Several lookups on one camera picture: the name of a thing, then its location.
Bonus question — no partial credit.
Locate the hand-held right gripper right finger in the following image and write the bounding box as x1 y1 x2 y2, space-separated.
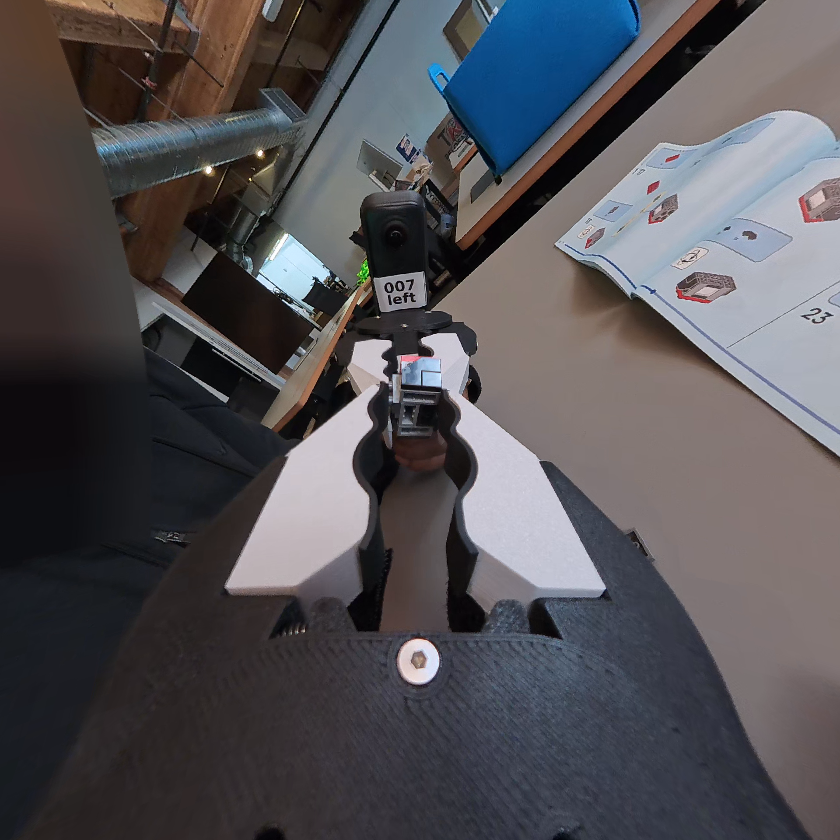
446 387 609 632

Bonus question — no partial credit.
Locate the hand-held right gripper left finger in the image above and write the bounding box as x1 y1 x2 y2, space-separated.
225 382 395 632

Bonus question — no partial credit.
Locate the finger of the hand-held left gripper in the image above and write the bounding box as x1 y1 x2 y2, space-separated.
346 338 403 395
427 333 471 395

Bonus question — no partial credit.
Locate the red grey brick model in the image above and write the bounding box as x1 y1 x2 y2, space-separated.
387 353 450 439

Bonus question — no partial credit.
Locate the blue felt desk divider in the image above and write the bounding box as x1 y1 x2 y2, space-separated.
428 0 643 179

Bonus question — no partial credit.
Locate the person's left hand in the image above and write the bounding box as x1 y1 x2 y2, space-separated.
391 433 452 475

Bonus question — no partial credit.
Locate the cardboard box red print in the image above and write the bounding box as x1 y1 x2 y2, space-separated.
425 118 475 160

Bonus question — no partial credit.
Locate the person's black jacket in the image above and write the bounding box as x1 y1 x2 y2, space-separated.
0 348 299 840

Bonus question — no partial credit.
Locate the black television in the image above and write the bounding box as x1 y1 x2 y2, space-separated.
179 251 317 376

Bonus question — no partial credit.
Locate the brown framed picture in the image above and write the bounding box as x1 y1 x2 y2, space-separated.
443 0 494 48

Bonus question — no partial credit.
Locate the brick instruction booklet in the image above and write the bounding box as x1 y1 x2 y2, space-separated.
554 110 840 458

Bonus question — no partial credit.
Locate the small duct grille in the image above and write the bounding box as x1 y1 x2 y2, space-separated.
258 88 309 123

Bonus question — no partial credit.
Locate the silver air duct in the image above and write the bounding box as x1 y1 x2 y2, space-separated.
92 107 307 199

